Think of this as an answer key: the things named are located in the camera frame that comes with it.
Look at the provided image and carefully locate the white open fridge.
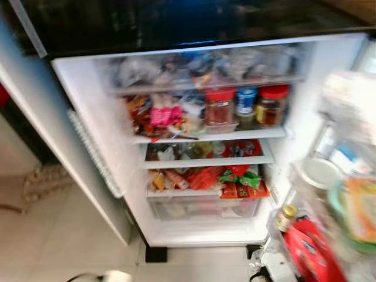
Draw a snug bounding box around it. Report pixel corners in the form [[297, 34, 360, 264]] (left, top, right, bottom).
[[52, 32, 376, 264]]

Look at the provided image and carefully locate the clear fridge drawer with bags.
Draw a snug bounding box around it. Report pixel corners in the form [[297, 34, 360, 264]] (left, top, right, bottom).
[[108, 44, 307, 96]]

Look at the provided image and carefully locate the grey fridge door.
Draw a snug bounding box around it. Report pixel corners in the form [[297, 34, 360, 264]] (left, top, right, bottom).
[[0, 15, 135, 245]]

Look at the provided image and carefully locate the white plastic bag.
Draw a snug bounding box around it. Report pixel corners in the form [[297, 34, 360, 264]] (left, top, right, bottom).
[[320, 70, 376, 146]]

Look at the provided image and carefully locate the white lid jar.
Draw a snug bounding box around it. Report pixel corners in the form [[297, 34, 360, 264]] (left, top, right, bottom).
[[297, 157, 344, 192]]

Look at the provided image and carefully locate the orange food packet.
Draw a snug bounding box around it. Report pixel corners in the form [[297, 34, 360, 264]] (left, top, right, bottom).
[[344, 177, 376, 243]]

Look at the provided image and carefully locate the green round container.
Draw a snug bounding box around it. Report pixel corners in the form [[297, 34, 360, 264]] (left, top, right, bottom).
[[327, 181, 376, 254]]

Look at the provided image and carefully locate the red lid glass jar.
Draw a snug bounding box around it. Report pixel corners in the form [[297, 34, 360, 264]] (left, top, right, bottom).
[[204, 88, 237, 127], [257, 84, 291, 128]]

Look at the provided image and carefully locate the gold cap bottle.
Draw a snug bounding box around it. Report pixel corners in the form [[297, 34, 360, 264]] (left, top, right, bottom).
[[276, 204, 298, 233]]

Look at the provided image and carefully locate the red food package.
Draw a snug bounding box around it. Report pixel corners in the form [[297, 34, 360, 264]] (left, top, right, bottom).
[[283, 219, 347, 282]]

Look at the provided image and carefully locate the green food packet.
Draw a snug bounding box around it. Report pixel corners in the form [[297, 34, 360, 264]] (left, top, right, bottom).
[[220, 167, 263, 189]]

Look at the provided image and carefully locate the blue lid can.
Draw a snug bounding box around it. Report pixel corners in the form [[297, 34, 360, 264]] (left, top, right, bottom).
[[235, 87, 259, 131]]

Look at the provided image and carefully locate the clear crisper drawer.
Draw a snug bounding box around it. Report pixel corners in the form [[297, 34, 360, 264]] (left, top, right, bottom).
[[147, 194, 263, 221]]

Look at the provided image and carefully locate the pink food packet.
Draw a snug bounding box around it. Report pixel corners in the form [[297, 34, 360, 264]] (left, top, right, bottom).
[[149, 105, 184, 127]]

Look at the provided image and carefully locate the brown patterned rug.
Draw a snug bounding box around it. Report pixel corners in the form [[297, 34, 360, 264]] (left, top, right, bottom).
[[21, 163, 74, 213]]

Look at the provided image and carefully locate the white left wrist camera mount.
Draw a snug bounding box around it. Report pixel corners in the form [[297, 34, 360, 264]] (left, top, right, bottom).
[[102, 270, 133, 282]]

